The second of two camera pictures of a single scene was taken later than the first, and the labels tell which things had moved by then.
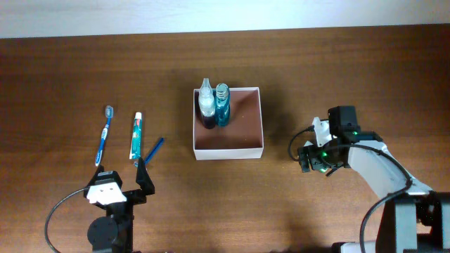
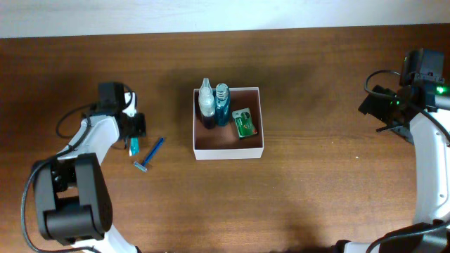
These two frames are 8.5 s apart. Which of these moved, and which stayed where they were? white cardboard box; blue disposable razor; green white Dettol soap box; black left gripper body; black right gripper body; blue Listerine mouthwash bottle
Moved: black right gripper body; black left gripper body; green white Dettol soap box
Stayed: white cardboard box; blue disposable razor; blue Listerine mouthwash bottle
